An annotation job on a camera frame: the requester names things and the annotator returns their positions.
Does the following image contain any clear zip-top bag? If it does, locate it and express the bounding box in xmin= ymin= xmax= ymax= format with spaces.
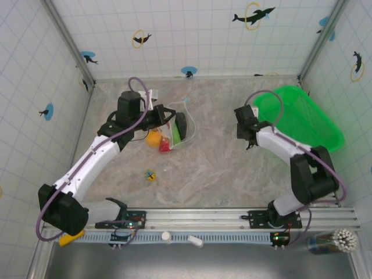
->
xmin=145 ymin=98 xmax=196 ymax=154

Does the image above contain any large toy orange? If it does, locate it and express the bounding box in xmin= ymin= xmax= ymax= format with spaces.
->
xmin=146 ymin=130 xmax=162 ymax=149

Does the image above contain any red toy strawberry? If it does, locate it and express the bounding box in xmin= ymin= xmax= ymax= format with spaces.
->
xmin=158 ymin=138 xmax=172 ymax=153

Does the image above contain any green plastic basket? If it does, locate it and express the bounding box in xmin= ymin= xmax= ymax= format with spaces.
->
xmin=252 ymin=84 xmax=346 ymax=154

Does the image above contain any white plastic tube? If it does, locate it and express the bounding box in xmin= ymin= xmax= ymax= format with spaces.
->
xmin=187 ymin=234 xmax=204 ymax=248

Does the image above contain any cup of white sticks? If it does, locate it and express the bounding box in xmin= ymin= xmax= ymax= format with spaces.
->
xmin=307 ymin=228 xmax=359 ymax=255

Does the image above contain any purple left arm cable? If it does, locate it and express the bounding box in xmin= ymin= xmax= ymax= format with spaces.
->
xmin=35 ymin=77 xmax=152 ymax=242

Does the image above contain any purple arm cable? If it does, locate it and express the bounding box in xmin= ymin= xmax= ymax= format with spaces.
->
xmin=244 ymin=90 xmax=349 ymax=209
xmin=35 ymin=77 xmax=152 ymax=242

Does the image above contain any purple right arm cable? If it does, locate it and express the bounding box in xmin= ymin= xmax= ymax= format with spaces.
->
xmin=244 ymin=90 xmax=349 ymax=209

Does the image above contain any aluminium rear frame bar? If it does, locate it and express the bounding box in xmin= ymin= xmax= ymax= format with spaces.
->
xmin=94 ymin=74 xmax=302 ymax=82

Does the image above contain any aluminium side frame bar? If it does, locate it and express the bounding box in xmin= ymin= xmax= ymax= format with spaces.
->
xmin=298 ymin=77 xmax=343 ymax=208
xmin=27 ymin=81 xmax=96 ymax=279

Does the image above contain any small dolphin ring decal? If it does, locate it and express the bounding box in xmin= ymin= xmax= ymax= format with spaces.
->
xmin=132 ymin=28 xmax=152 ymax=49

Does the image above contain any aluminium frame post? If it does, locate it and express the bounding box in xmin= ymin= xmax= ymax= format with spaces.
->
xmin=298 ymin=0 xmax=349 ymax=84
xmin=42 ymin=0 xmax=96 ymax=90

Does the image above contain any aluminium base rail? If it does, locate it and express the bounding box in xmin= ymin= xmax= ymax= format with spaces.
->
xmin=42 ymin=206 xmax=361 ymax=233

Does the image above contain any large dolphin ring decal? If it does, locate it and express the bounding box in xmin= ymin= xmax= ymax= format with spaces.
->
xmin=231 ymin=2 xmax=276 ymax=31

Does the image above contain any thin purple base cable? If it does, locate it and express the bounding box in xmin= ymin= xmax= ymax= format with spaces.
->
xmin=286 ymin=208 xmax=312 ymax=248
xmin=100 ymin=221 xmax=138 ymax=248

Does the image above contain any white slotted cable duct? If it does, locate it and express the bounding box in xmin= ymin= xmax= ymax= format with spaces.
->
xmin=77 ymin=231 xmax=276 ymax=244

